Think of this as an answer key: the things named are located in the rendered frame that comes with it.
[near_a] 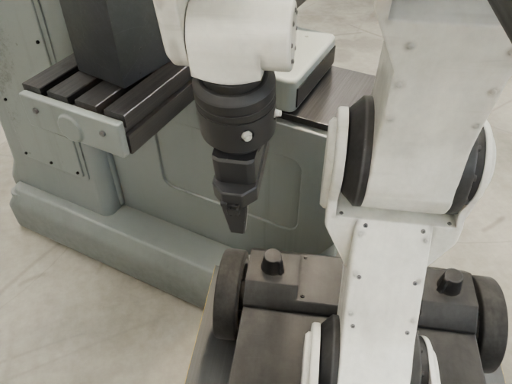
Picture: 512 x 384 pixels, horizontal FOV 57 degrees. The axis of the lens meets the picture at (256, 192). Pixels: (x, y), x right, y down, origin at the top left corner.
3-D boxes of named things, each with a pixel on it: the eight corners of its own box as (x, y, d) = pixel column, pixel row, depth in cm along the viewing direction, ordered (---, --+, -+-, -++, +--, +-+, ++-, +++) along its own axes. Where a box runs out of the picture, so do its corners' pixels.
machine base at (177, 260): (350, 228, 189) (358, 191, 176) (289, 352, 150) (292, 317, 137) (113, 145, 229) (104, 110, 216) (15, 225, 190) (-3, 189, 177)
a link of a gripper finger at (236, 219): (226, 226, 63) (222, 198, 58) (250, 229, 63) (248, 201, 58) (224, 236, 62) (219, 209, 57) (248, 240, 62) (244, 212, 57)
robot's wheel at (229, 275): (236, 358, 106) (233, 307, 92) (214, 355, 106) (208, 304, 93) (250, 285, 120) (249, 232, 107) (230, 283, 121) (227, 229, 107)
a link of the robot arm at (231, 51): (288, 131, 48) (289, 33, 39) (186, 123, 50) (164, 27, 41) (298, 62, 55) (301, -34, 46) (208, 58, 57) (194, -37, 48)
